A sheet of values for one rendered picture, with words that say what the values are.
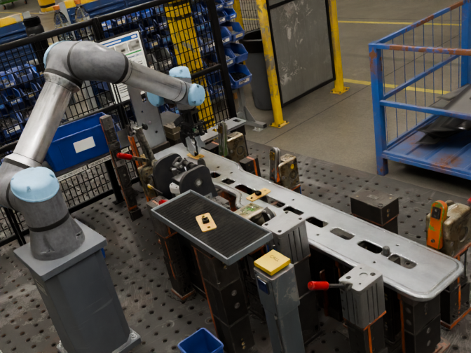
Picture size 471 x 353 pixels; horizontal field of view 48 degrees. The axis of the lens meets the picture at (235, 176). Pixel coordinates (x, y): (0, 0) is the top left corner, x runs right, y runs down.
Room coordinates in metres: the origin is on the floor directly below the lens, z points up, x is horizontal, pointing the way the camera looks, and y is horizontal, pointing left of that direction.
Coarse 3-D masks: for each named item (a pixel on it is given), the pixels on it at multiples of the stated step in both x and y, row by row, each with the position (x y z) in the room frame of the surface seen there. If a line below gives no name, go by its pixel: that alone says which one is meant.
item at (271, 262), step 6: (270, 252) 1.01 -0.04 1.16; (276, 252) 1.00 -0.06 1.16; (258, 258) 0.99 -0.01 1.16; (264, 258) 0.99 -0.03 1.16; (270, 258) 0.98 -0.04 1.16; (276, 258) 0.98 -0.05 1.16; (282, 258) 0.97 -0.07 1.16; (288, 258) 0.97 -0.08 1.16; (258, 264) 0.97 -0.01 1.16; (264, 264) 0.97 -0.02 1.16; (270, 264) 0.96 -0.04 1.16; (276, 264) 0.96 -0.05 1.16; (282, 264) 0.96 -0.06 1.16; (288, 264) 0.96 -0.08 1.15; (264, 270) 0.95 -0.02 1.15; (270, 270) 0.94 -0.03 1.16; (276, 270) 0.94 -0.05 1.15
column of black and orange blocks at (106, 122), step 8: (104, 120) 2.12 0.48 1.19; (112, 120) 2.13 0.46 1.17; (104, 128) 2.12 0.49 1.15; (112, 128) 2.13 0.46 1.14; (104, 136) 2.14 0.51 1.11; (112, 136) 2.12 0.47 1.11; (112, 144) 2.12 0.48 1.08; (120, 144) 2.13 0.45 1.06; (112, 152) 2.11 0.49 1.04; (120, 152) 2.13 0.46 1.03; (120, 160) 2.12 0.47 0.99; (120, 168) 2.12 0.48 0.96; (120, 176) 2.12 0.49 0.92; (128, 176) 2.13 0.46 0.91; (120, 184) 2.14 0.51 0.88; (128, 184) 2.13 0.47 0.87; (128, 192) 2.12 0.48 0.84; (128, 200) 2.12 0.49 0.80; (136, 200) 2.13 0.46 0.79; (128, 208) 2.13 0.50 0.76; (136, 208) 2.14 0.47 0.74; (136, 216) 2.12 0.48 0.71
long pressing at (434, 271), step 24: (216, 168) 1.84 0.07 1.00; (240, 168) 1.81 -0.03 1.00; (240, 192) 1.62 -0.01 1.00; (288, 192) 1.55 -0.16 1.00; (312, 216) 1.37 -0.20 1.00; (336, 216) 1.34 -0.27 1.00; (312, 240) 1.24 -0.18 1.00; (336, 240) 1.22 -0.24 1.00; (360, 240) 1.20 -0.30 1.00; (384, 240) 1.18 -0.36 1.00; (408, 240) 1.16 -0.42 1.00; (384, 264) 1.08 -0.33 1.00; (432, 264) 1.04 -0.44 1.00; (456, 264) 1.03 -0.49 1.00; (408, 288) 0.97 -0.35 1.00; (432, 288) 0.96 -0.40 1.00
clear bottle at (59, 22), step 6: (54, 6) 2.44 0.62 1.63; (60, 12) 2.45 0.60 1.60; (54, 18) 2.44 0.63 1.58; (60, 18) 2.43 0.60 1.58; (66, 18) 2.45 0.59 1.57; (54, 24) 2.44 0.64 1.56; (60, 24) 2.42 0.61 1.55; (66, 24) 2.44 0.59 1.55; (60, 36) 2.43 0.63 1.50; (66, 36) 2.43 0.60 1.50; (72, 36) 2.45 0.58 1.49
